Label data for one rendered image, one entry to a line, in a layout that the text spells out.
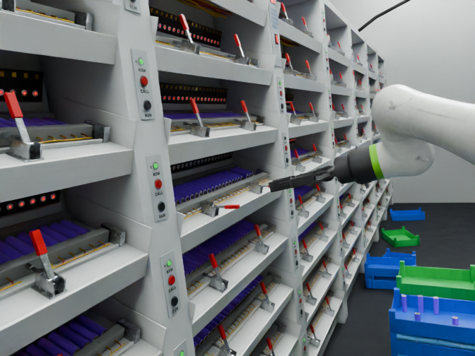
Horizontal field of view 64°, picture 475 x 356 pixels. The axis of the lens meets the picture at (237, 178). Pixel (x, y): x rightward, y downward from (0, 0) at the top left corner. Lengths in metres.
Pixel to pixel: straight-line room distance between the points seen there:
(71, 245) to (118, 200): 0.12
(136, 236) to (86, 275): 0.12
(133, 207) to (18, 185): 0.22
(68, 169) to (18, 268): 0.15
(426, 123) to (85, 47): 0.62
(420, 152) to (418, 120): 0.16
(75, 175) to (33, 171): 0.07
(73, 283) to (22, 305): 0.08
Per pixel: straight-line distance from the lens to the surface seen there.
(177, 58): 0.83
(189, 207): 0.88
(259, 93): 1.31
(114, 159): 0.65
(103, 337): 0.77
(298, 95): 2.00
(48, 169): 0.57
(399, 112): 0.88
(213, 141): 0.90
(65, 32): 0.63
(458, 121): 0.76
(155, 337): 0.78
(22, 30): 0.59
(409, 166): 0.98
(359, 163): 1.00
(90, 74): 0.74
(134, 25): 0.74
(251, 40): 1.34
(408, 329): 1.53
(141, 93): 0.71
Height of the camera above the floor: 1.09
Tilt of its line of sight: 7 degrees down
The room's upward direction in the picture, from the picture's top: 6 degrees counter-clockwise
